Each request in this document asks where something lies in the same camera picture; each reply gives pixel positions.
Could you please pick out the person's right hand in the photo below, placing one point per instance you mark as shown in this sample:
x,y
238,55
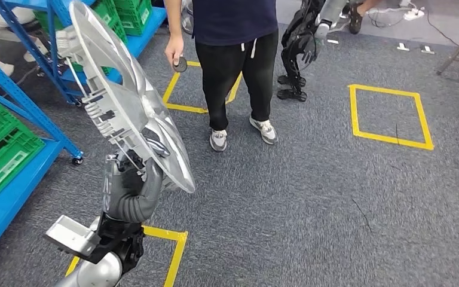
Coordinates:
x,y
174,49

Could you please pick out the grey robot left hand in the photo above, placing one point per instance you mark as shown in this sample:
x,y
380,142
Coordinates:
x,y
120,178

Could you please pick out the small black disc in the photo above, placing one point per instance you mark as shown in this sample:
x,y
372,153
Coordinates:
x,y
181,65

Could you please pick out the silver plastic wheel cover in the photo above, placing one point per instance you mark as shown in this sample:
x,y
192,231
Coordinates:
x,y
122,103

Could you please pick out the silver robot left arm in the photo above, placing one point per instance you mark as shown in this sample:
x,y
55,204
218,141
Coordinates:
x,y
99,273

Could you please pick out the blue metal shelf rack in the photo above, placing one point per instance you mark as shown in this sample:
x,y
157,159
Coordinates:
x,y
0,222
146,31

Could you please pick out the yellow floor tape square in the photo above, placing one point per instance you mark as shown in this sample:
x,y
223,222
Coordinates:
x,y
388,138
173,261

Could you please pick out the black humanoid robot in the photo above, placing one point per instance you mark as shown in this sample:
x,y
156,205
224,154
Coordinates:
x,y
297,39

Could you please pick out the white power strip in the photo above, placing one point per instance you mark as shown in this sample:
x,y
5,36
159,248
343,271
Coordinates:
x,y
413,14

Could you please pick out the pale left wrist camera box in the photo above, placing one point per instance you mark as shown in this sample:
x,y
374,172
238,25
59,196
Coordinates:
x,y
71,237

